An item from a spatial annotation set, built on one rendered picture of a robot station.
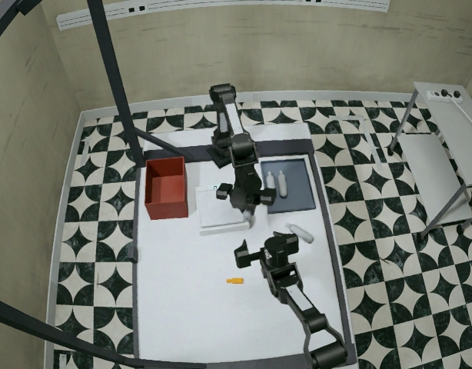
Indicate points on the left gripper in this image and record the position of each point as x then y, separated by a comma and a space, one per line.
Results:
266, 196

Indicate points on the white cylinder with narrow neck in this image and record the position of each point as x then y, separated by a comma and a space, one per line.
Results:
282, 185
270, 180

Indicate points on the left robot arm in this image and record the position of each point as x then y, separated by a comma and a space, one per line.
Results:
240, 145

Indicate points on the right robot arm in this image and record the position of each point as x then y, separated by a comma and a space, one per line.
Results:
288, 289

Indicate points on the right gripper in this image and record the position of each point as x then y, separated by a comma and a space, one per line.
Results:
243, 259

